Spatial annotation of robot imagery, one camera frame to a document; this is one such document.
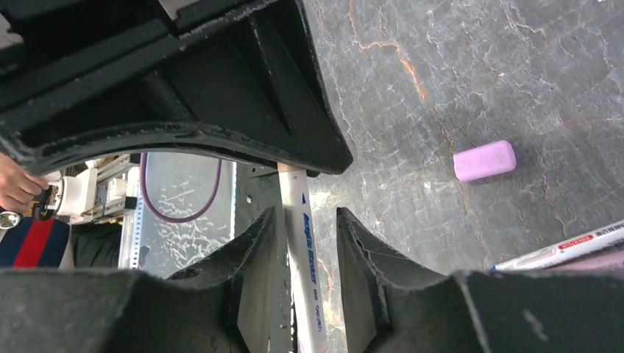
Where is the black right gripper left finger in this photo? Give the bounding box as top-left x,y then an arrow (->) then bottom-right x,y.
1,207 -> 277,352

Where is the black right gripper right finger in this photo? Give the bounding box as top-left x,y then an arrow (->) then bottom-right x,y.
336,207 -> 623,352

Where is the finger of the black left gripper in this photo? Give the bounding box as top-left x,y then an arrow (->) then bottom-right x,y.
1,1 -> 353,176

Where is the white acrylic marker peach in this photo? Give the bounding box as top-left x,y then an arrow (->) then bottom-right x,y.
277,163 -> 328,352

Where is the operator hand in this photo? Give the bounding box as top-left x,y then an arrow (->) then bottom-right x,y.
1,154 -> 49,213

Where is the pink highlighter clear cap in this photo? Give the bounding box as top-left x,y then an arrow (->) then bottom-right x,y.
553,251 -> 623,271

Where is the blue white marker clear cap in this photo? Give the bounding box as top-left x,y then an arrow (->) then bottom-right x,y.
491,221 -> 623,271

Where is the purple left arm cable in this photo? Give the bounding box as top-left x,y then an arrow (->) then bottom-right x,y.
139,152 -> 223,224

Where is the grey slotted cable duct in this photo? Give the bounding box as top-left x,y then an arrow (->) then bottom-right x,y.
118,166 -> 144,269

